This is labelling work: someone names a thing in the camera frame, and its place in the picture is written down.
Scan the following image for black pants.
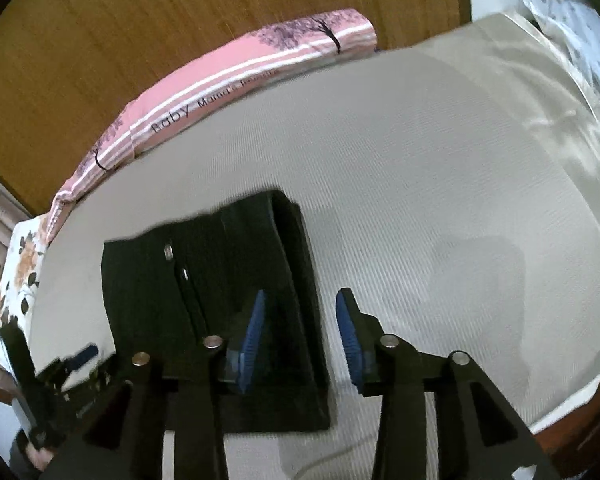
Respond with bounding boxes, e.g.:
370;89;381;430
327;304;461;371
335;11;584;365
100;188;330;434

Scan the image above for person's left hand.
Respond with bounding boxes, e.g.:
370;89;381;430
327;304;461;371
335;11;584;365
26;443;55;472

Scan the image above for white floral pillow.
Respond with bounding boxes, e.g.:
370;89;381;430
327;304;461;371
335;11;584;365
0;214;47;374

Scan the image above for grey bed mat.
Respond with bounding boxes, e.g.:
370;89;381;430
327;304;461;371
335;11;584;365
30;49;600;479

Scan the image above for wooden headboard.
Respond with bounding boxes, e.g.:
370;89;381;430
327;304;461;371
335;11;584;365
0;0;471;214

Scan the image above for cream satin sheet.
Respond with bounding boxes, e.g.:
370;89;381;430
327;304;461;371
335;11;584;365
415;11;600;226

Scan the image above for pink striped long pillow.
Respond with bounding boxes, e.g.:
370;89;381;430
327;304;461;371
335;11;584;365
45;9;377;242

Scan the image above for white dotted cloth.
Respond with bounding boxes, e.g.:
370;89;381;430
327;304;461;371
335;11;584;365
521;0;600;92

